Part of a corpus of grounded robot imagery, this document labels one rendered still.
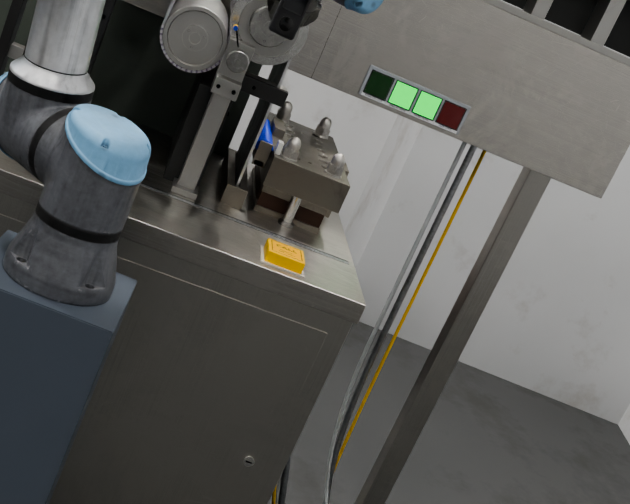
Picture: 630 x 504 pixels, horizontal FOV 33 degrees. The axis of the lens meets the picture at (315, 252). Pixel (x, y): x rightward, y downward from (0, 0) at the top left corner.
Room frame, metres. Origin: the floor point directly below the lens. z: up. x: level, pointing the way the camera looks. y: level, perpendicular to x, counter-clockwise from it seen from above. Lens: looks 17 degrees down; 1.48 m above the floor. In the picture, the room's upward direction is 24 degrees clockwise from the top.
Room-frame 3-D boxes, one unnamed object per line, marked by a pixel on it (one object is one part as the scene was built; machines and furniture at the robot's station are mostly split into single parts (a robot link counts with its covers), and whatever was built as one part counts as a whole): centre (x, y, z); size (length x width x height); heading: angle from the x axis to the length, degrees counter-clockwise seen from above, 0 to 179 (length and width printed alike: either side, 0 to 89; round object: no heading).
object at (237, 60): (1.90, 0.27, 1.18); 0.04 x 0.02 x 0.04; 102
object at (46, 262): (1.33, 0.30, 0.95); 0.15 x 0.15 x 0.10
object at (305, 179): (2.18, 0.11, 1.00); 0.40 x 0.16 x 0.06; 12
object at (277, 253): (1.79, 0.05, 0.91); 0.07 x 0.07 x 0.02; 12
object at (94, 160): (1.33, 0.31, 1.07); 0.13 x 0.12 x 0.14; 56
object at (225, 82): (1.94, 0.28, 1.05); 0.06 x 0.05 x 0.31; 12
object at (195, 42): (2.08, 0.39, 1.17); 0.26 x 0.12 x 0.12; 12
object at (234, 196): (2.12, 0.22, 0.92); 0.28 x 0.04 x 0.04; 12
